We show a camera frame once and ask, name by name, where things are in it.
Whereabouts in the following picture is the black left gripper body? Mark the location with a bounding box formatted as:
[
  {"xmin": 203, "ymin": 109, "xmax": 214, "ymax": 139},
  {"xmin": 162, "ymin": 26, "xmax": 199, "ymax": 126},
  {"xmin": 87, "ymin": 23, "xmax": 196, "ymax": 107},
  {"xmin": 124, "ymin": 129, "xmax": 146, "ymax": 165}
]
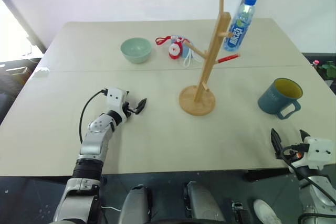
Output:
[{"xmin": 122, "ymin": 101, "xmax": 138, "ymax": 118}]

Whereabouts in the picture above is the white shoe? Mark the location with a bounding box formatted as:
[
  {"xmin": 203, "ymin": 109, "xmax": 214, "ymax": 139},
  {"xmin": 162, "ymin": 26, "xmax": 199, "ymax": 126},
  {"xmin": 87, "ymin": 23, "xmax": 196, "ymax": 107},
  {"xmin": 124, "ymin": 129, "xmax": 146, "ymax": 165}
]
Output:
[{"xmin": 253, "ymin": 199, "xmax": 282, "ymax": 224}]

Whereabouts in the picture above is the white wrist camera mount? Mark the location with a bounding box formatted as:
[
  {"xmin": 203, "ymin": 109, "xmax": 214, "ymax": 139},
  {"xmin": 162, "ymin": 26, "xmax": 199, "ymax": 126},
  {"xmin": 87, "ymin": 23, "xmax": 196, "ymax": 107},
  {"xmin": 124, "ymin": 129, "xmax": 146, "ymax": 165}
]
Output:
[
  {"xmin": 290, "ymin": 136, "xmax": 336, "ymax": 171},
  {"xmin": 106, "ymin": 87, "xmax": 131, "ymax": 123}
]

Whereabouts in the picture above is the red white charm pouch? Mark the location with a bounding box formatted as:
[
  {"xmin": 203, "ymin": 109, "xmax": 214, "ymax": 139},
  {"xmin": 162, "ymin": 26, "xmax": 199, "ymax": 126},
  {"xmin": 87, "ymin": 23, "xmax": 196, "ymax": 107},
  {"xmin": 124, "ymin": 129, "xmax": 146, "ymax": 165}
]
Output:
[{"xmin": 155, "ymin": 35, "xmax": 184, "ymax": 60}]

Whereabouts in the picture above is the blue mug yellow inside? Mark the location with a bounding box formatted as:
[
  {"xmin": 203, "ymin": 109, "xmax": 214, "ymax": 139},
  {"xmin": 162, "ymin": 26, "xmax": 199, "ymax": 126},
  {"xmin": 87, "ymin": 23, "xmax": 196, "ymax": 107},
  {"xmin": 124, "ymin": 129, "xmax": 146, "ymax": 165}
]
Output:
[{"xmin": 257, "ymin": 78, "xmax": 303, "ymax": 120}]

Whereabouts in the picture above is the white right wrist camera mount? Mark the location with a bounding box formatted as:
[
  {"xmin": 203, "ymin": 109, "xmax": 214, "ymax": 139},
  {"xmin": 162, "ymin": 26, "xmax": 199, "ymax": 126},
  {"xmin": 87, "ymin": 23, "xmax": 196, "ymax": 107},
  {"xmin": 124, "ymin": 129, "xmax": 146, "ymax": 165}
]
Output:
[{"xmin": 290, "ymin": 136, "xmax": 336, "ymax": 171}]

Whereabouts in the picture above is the grey rounded robot leg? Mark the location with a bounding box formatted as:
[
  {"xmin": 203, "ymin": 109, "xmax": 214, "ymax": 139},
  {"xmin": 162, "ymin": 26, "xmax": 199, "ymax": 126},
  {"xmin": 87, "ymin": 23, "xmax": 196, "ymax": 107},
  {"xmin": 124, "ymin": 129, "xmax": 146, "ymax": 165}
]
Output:
[
  {"xmin": 118, "ymin": 184, "xmax": 153, "ymax": 224},
  {"xmin": 183, "ymin": 180, "xmax": 226, "ymax": 223}
]

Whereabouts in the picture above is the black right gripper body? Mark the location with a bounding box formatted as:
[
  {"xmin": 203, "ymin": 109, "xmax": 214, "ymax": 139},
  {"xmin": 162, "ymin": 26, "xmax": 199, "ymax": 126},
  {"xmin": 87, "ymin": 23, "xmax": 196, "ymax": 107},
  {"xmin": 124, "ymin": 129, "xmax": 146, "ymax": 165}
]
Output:
[{"xmin": 275, "ymin": 143, "xmax": 309, "ymax": 161}]

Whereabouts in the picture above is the red tape marker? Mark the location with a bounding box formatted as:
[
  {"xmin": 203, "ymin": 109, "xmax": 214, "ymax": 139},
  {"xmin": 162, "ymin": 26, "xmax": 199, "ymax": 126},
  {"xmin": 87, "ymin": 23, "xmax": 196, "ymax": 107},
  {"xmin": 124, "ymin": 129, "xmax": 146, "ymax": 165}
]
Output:
[{"xmin": 215, "ymin": 54, "xmax": 241, "ymax": 65}]

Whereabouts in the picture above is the red white keychain toy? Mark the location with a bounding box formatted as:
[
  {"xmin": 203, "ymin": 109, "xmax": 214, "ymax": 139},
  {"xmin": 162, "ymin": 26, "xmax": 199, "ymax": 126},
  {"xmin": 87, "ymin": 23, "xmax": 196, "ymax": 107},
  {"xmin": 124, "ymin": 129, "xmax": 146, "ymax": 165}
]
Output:
[{"xmin": 170, "ymin": 36, "xmax": 196, "ymax": 69}]

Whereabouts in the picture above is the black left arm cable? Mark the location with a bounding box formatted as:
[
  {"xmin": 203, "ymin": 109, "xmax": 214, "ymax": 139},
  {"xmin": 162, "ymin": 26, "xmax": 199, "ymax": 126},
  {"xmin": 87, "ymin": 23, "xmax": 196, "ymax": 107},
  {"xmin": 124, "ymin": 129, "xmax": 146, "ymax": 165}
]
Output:
[{"xmin": 79, "ymin": 89, "xmax": 109, "ymax": 144}]

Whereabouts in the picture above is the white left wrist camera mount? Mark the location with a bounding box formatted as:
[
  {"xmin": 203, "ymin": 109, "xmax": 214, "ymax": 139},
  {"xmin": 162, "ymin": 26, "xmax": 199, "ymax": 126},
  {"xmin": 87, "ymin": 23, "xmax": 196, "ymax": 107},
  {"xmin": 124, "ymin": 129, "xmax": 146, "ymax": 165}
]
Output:
[{"xmin": 106, "ymin": 87, "xmax": 131, "ymax": 123}]

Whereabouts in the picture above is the blue label water bottle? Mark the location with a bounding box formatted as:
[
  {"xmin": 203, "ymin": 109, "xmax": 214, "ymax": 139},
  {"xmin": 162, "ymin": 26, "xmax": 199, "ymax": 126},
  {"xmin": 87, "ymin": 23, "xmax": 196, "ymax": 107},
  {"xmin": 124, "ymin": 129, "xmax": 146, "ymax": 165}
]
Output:
[{"xmin": 223, "ymin": 0, "xmax": 258, "ymax": 52}]

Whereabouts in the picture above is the mint green bowl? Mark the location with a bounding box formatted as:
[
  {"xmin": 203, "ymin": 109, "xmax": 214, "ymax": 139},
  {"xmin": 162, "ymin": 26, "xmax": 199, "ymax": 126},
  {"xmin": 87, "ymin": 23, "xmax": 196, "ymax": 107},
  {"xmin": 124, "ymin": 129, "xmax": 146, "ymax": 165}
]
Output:
[{"xmin": 120, "ymin": 37, "xmax": 152, "ymax": 65}]

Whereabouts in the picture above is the green potted plant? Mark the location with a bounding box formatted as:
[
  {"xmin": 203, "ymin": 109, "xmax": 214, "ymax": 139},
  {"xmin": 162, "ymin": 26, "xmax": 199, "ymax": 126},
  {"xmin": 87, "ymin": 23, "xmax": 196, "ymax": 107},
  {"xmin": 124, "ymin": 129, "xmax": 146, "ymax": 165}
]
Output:
[{"xmin": 320, "ymin": 60, "xmax": 336, "ymax": 81}]

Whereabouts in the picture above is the wooden mug tree stand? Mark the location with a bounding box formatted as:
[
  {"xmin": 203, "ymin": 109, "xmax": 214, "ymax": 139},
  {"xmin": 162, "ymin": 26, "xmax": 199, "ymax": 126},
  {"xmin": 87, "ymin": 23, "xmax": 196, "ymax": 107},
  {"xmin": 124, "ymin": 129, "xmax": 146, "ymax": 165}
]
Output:
[{"xmin": 178, "ymin": 0, "xmax": 241, "ymax": 116}]

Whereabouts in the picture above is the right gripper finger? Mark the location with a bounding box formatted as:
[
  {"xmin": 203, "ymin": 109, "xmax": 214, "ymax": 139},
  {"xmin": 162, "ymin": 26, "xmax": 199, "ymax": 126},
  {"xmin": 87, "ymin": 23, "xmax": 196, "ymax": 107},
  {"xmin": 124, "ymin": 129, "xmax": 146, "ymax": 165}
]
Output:
[
  {"xmin": 299, "ymin": 129, "xmax": 311, "ymax": 145},
  {"xmin": 270, "ymin": 128, "xmax": 284, "ymax": 157}
]

